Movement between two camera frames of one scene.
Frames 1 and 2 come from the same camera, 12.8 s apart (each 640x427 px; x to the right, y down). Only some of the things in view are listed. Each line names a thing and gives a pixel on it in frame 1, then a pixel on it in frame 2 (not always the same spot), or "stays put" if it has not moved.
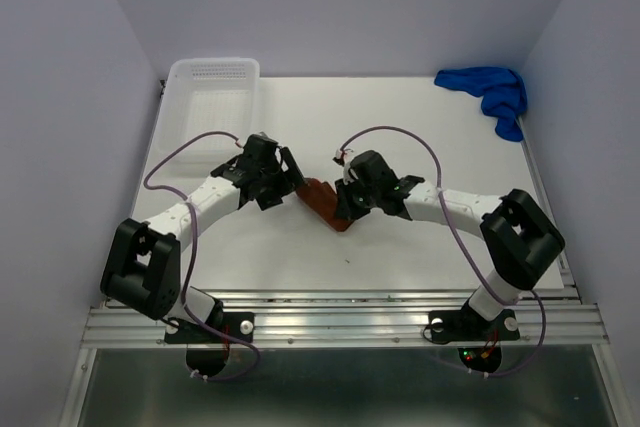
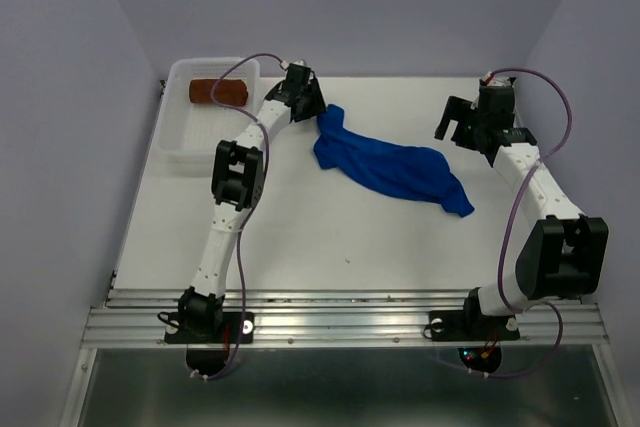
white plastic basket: x=208 y=95 stays put
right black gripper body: x=355 y=198 to x=466 y=132
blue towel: x=503 y=92 to x=418 y=173
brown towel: x=322 y=199 to x=227 y=92
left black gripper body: x=275 y=185 to x=313 y=104
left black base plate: x=238 y=324 stays put
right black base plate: x=466 y=325 stays put
